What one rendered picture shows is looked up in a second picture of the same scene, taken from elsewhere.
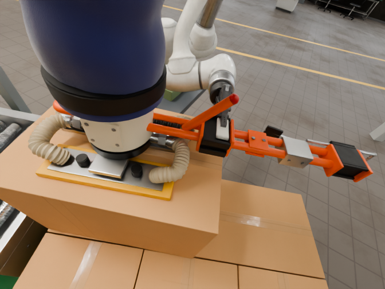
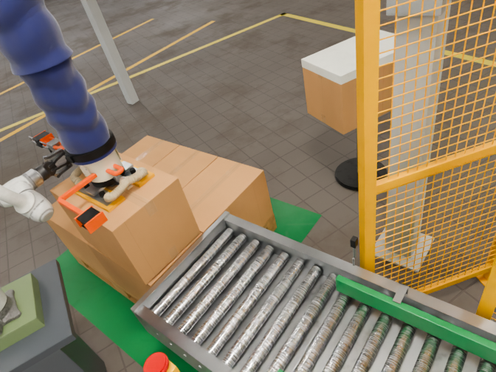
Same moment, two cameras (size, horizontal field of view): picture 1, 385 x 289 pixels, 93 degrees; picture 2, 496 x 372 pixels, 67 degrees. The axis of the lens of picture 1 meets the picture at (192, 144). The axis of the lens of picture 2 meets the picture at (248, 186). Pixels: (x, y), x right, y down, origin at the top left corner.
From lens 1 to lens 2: 2.08 m
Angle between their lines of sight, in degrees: 81
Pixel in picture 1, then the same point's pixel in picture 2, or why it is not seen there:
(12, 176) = (163, 176)
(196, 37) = not seen: outside the picture
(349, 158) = (43, 134)
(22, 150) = (156, 187)
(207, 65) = (23, 185)
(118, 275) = not seen: hidden behind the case
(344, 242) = (39, 229)
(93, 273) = not seen: hidden behind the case
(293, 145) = (54, 142)
